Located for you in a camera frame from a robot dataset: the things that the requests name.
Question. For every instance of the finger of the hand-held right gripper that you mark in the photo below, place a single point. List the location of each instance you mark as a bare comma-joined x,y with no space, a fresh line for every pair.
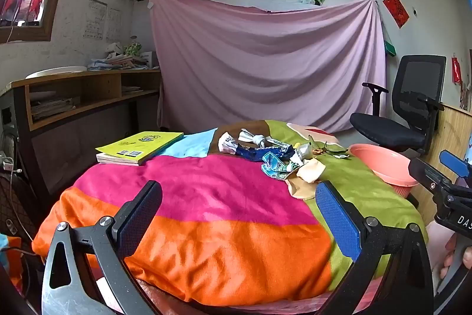
454,163
427,177

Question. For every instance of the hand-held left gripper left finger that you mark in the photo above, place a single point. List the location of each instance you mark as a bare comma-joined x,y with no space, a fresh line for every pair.
139,215

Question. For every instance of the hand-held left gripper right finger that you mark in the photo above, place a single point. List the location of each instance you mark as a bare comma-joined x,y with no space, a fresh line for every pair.
337,222

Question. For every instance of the pink plastic basket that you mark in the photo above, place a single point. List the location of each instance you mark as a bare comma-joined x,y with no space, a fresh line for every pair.
383,167

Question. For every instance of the brown paper scrap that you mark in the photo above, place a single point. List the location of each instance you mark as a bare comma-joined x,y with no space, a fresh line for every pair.
300,187

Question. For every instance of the pale paper sheet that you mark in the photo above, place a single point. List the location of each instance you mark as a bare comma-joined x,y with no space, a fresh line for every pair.
311,171

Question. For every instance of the green leaf and peel scraps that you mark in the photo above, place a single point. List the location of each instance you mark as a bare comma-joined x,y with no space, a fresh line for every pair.
328,150

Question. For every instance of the grey white tube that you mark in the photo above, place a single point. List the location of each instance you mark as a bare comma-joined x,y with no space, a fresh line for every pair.
304,152

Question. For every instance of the blue green wrapper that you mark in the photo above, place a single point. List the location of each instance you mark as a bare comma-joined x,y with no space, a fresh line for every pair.
276,167

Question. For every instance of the printed stick with yellow cap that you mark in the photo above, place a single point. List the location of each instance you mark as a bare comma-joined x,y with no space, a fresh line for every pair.
278,143

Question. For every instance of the dark blue foil wrapper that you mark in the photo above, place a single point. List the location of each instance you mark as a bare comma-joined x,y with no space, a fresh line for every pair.
258,152

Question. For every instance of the knotted grey white wrapper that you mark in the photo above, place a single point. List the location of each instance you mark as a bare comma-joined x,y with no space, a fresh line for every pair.
250,138

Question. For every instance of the person's right hand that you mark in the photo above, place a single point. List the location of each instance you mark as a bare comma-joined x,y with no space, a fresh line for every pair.
450,252

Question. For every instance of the black mesh office chair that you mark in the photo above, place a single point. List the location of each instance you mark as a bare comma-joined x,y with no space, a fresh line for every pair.
387,130

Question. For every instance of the yellow book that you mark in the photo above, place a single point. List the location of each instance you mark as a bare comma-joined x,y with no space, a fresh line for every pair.
140,147

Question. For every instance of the colourful patchwork blanket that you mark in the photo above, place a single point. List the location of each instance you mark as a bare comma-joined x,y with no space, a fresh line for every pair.
221,219

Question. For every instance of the red hanging ornament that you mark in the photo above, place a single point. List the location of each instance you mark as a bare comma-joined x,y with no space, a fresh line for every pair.
456,69

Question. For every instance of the pink fleece blanket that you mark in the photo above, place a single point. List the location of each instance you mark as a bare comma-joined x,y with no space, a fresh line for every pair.
258,309

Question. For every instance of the wooden desk with shelves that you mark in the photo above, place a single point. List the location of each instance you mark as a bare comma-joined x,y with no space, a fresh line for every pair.
92,104

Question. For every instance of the thin booklets in shelf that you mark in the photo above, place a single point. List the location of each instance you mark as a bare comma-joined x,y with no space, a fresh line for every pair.
131,90

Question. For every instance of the green plastic dustpan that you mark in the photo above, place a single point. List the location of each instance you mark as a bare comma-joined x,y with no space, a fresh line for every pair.
390,48

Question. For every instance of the stack of papers in shelf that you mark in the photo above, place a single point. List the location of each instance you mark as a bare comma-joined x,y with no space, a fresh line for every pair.
53,108

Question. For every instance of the white power adapter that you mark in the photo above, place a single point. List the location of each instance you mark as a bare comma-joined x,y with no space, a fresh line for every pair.
8,164

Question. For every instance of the pile of papers and books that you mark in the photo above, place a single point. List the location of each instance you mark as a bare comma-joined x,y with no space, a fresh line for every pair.
118,62

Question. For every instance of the small white box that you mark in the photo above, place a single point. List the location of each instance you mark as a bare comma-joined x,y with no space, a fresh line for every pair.
150,59

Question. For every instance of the white plastic basin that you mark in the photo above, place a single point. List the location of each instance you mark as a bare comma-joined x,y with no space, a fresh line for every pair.
55,71

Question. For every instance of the green white patterned bundle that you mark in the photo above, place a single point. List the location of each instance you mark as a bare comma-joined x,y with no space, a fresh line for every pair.
132,48

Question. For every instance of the white plastic bag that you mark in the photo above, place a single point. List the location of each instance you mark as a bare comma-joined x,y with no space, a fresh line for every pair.
113,48

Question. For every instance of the pink hanging bed sheet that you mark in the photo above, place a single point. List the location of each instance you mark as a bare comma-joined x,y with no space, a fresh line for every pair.
265,60

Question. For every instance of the red paper wall poster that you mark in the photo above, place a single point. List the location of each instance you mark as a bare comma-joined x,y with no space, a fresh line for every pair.
395,10

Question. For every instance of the small wall calendar sheet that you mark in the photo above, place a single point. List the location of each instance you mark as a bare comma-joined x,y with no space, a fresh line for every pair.
113,25

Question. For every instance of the large wall calendar sheet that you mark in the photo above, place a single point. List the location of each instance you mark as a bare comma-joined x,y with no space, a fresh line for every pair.
95,19

